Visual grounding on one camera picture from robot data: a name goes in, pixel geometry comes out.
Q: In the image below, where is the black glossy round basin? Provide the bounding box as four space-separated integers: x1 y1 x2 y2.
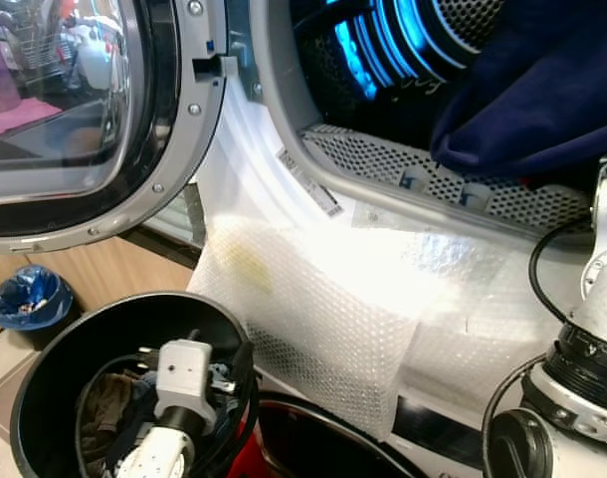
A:
254 391 426 478

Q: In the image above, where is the black round laundry bucket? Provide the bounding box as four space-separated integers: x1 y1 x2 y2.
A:
10 291 261 478

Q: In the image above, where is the round glass washer door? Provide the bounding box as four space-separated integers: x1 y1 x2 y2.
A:
0 0 231 253

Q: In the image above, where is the bin with blue bag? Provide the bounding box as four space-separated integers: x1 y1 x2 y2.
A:
0 264 76 335

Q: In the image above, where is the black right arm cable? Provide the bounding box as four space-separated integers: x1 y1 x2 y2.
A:
526 214 595 328

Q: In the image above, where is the brown crumpled garment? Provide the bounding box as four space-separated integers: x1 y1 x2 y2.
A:
80 370 145 441

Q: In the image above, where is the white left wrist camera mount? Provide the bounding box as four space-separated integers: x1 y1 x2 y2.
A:
154 339 218 424

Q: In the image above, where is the white front-load washing machine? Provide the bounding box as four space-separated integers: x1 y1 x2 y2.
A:
189 0 607 471

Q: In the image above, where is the clear bubble wrap sheet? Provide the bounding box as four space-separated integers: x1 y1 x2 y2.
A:
187 214 595 441

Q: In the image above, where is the navy blue knit garment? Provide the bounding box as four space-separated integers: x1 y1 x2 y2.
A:
430 0 607 182

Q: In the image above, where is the perforated metal lint filter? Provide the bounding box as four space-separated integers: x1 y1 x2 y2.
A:
300 123 595 236

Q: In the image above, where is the red plastic object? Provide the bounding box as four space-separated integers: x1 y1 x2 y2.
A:
229 428 277 478

